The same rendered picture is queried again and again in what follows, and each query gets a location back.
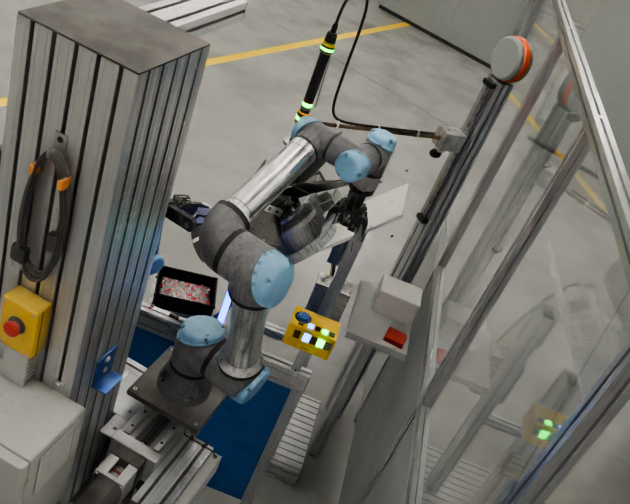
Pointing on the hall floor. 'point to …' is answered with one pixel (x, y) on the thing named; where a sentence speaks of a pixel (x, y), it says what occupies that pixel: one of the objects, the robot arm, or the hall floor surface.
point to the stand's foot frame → (295, 442)
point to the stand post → (337, 283)
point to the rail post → (271, 446)
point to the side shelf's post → (340, 399)
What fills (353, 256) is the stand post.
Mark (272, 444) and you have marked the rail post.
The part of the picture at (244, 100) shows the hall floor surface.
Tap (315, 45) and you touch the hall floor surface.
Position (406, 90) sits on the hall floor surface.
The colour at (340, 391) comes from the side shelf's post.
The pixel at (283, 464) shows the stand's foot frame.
